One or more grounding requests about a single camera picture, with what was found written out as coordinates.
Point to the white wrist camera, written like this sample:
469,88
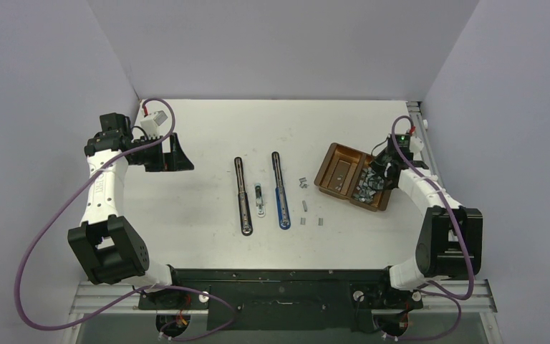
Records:
416,145
152,122

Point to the grey staple strip cluster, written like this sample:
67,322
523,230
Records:
303,183

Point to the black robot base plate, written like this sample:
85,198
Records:
361,300

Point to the brown wooden tray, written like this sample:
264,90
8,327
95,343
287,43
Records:
339,173

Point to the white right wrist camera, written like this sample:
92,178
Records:
416,145

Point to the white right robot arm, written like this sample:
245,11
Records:
448,253

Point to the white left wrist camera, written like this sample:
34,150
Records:
152,122

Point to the black stapler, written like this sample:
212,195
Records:
243,202

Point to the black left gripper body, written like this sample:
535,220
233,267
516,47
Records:
154,160

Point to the aluminium side rail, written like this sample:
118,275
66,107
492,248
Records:
482,300

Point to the pile of staple strips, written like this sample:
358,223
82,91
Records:
368,186

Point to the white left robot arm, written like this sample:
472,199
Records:
106,245

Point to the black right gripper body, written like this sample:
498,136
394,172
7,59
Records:
379,164

